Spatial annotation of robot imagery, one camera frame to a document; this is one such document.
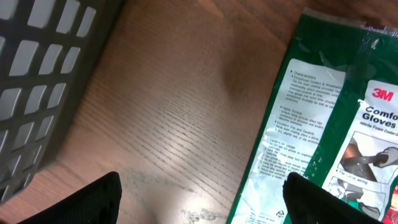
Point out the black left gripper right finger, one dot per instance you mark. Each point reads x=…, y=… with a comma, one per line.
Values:
x=308, y=203

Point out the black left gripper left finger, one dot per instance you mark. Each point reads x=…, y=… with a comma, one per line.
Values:
x=97, y=203

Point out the green white package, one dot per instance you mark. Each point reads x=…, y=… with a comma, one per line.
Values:
x=331, y=118

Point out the red stick sachet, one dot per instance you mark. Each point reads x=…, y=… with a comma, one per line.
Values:
x=391, y=216

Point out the grey plastic basket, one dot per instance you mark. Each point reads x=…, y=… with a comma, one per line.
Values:
x=49, y=49

